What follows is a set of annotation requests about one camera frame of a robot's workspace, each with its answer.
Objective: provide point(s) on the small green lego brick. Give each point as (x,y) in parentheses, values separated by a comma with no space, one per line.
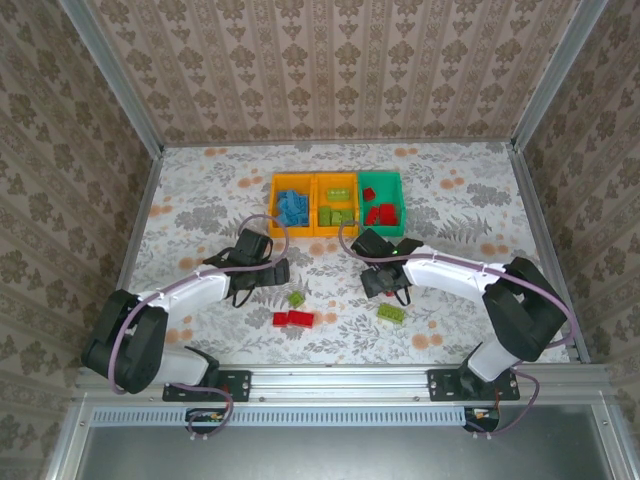
(296,299)

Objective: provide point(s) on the blue lego brick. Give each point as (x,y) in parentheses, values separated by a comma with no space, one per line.
(286,197)
(298,218)
(303,212)
(300,199)
(286,220)
(287,209)

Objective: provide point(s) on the small red lego brick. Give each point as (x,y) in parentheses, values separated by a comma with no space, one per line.
(280,318)
(369,194)

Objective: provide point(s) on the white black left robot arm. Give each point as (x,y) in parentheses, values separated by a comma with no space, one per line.
(200,290)

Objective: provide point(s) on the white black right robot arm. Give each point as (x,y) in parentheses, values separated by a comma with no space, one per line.
(440,272)

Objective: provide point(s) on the orange plastic bin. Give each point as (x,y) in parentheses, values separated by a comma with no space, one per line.
(335,231)
(295,231)

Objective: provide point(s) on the green plastic bin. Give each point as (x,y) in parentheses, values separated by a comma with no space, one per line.
(385,230)

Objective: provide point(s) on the floral patterned table covering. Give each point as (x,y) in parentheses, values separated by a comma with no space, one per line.
(340,350)

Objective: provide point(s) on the grey metal sheet panel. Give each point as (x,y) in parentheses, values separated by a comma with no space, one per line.
(340,455)

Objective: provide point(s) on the aluminium front frame rail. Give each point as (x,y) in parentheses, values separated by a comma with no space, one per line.
(340,382)

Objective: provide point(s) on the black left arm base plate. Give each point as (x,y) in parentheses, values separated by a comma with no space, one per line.
(235,385)

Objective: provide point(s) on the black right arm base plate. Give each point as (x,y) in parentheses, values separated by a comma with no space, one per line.
(445,385)

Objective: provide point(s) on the aluminium side frame rail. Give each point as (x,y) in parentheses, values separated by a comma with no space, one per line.
(137,225)
(532,200)

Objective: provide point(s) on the aluminium back frame rail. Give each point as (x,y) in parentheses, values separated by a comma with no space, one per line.
(340,141)

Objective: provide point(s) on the aluminium frame post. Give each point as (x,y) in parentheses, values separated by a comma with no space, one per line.
(110,75)
(555,75)

